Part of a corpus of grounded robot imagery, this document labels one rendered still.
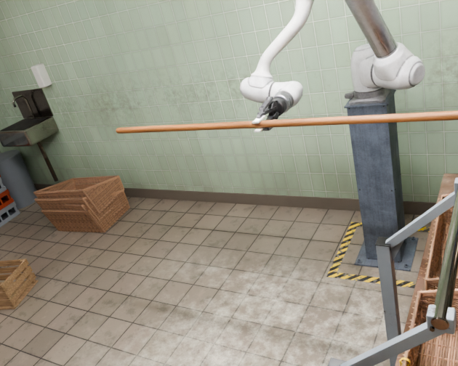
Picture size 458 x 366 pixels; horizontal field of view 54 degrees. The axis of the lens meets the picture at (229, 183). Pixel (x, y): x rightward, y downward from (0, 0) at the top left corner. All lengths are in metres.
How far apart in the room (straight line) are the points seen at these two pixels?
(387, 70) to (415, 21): 0.66
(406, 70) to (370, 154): 0.53
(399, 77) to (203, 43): 1.57
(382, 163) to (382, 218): 0.36
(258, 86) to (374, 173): 0.85
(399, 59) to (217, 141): 1.80
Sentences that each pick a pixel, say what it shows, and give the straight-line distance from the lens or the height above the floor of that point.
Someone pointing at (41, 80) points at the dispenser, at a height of 1.24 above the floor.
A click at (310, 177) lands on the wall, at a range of 3.38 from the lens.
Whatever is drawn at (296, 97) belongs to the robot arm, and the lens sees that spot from 2.08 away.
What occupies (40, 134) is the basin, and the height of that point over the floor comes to 0.78.
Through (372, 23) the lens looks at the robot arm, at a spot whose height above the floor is 1.42.
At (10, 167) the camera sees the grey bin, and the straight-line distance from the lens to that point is 5.17.
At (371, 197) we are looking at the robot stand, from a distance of 2.66.
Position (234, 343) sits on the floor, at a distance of 2.58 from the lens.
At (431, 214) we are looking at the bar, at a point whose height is 1.07.
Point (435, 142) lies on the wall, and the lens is 3.05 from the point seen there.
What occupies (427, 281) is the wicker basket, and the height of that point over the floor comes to 0.73.
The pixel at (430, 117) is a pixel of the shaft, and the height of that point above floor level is 1.20.
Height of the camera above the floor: 1.81
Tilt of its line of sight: 26 degrees down
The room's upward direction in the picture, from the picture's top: 15 degrees counter-clockwise
